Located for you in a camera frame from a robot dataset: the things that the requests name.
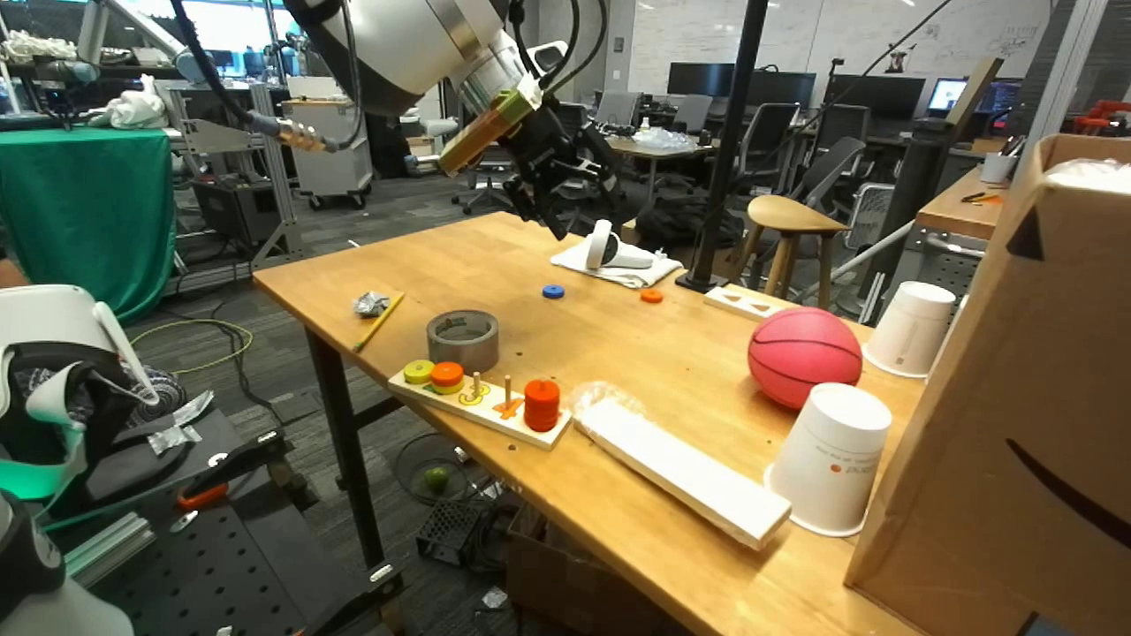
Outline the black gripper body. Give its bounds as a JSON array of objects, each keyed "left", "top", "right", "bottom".
[{"left": 504, "top": 104, "right": 595, "bottom": 191}]

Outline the pink rubber ball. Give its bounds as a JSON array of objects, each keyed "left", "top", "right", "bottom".
[{"left": 744, "top": 306, "right": 865, "bottom": 413}]

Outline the brown cardboard box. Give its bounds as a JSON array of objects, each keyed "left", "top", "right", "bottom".
[{"left": 503, "top": 534, "right": 682, "bottom": 636}]

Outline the large cardboard box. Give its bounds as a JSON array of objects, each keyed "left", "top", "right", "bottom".
[{"left": 841, "top": 132, "right": 1131, "bottom": 636}]

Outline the white paper sheet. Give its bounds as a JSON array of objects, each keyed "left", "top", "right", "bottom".
[{"left": 549, "top": 237, "right": 684, "bottom": 294}]

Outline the black metal pole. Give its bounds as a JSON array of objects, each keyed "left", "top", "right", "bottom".
[{"left": 684, "top": 0, "right": 769, "bottom": 294}]

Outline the wooden strip with holes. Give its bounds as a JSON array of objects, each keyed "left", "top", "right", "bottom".
[{"left": 702, "top": 284, "right": 799, "bottom": 327}]

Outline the round wooden stool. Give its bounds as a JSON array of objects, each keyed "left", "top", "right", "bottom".
[{"left": 734, "top": 191, "right": 848, "bottom": 301}]

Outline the yellow pencil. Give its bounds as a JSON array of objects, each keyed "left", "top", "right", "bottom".
[{"left": 353, "top": 294, "right": 405, "bottom": 356}]

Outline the wooden peg toy board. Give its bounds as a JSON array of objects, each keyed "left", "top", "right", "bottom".
[{"left": 389, "top": 356, "right": 577, "bottom": 454}]

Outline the white wheeled cart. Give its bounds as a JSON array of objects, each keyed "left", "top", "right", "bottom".
[{"left": 285, "top": 101, "right": 375, "bottom": 214}]

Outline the black computer monitor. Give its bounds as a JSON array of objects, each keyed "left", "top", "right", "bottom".
[{"left": 827, "top": 71, "right": 931, "bottom": 121}]

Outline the long white flat board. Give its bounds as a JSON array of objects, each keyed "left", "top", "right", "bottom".
[{"left": 571, "top": 387, "right": 794, "bottom": 555}]

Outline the grey metal shelf rack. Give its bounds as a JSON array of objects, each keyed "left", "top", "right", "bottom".
[{"left": 174, "top": 81, "right": 304, "bottom": 280}]

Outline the black table leg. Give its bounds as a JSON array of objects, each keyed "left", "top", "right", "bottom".
[{"left": 299, "top": 330, "right": 403, "bottom": 595}]

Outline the white paper cup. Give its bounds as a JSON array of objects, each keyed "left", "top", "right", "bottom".
[
  {"left": 763, "top": 380, "right": 898, "bottom": 542},
  {"left": 859, "top": 280, "right": 960, "bottom": 383}
]

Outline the wooden office desk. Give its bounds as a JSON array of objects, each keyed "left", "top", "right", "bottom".
[{"left": 915, "top": 163, "right": 1018, "bottom": 244}]

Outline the laptop with blue screen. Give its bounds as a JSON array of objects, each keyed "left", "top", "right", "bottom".
[{"left": 926, "top": 78, "right": 1024, "bottom": 121}]

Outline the green cloth cover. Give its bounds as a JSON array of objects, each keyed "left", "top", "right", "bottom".
[{"left": 0, "top": 124, "right": 178, "bottom": 323}]

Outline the white foam packing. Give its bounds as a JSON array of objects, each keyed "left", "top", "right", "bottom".
[{"left": 1039, "top": 155, "right": 1131, "bottom": 197}]

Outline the white green plastic device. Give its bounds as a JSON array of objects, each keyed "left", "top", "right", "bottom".
[{"left": 0, "top": 280, "right": 161, "bottom": 510}]

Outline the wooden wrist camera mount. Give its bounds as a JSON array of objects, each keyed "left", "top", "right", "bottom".
[{"left": 433, "top": 81, "right": 545, "bottom": 180}]

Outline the grey duct tape roll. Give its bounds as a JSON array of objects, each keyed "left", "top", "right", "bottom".
[{"left": 423, "top": 309, "right": 503, "bottom": 375}]

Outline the orange ring block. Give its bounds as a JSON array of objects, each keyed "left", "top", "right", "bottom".
[{"left": 429, "top": 356, "right": 470, "bottom": 394}]

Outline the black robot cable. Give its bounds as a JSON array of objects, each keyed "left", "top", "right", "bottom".
[{"left": 171, "top": 0, "right": 372, "bottom": 154}]

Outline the yellow-green floor cable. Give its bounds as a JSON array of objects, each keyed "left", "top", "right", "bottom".
[{"left": 127, "top": 314, "right": 257, "bottom": 383}]

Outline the orange handled tool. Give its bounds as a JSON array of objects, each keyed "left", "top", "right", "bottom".
[{"left": 174, "top": 481, "right": 231, "bottom": 512}]

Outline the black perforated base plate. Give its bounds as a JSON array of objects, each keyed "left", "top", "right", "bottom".
[{"left": 85, "top": 409, "right": 403, "bottom": 636}]

